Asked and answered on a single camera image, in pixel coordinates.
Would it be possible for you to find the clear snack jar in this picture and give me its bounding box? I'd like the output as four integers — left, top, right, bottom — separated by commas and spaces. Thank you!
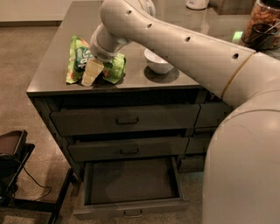
241, 0, 280, 50

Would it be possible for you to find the middle left drawer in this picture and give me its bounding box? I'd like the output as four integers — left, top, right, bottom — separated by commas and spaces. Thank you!
67, 136, 189, 162

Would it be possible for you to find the top left drawer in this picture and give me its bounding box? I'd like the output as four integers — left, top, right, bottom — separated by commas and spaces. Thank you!
50, 104, 200, 137

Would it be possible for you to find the black cable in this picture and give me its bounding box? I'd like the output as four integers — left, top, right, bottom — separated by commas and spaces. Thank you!
17, 164, 53, 205

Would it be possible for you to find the black mesh cup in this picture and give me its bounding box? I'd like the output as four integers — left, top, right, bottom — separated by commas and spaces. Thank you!
248, 24, 278, 50

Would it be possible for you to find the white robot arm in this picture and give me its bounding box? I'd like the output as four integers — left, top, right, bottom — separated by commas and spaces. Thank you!
90, 0, 280, 224

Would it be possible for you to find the white ceramic bowl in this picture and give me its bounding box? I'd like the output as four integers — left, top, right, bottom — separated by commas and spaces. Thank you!
144, 48, 173, 74

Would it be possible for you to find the open bottom left drawer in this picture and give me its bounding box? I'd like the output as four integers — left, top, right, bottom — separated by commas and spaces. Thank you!
73, 157, 189, 221

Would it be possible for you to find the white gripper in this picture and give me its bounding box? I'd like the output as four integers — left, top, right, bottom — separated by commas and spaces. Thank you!
81, 24, 130, 87

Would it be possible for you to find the black metal stand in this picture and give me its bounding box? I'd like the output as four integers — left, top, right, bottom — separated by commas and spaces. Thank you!
0, 130, 76, 224

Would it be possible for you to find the top right drawer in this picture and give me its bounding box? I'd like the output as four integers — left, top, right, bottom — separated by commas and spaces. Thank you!
195, 102, 232, 128

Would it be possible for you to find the grey drawer cabinet counter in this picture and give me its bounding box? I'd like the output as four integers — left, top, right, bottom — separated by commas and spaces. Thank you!
27, 2, 238, 178

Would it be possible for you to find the bottom right drawer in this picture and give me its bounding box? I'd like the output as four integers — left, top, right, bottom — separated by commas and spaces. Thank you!
179, 155, 205, 172

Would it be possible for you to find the green rice chip bag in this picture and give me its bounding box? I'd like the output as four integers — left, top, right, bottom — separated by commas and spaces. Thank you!
66, 36, 126, 84

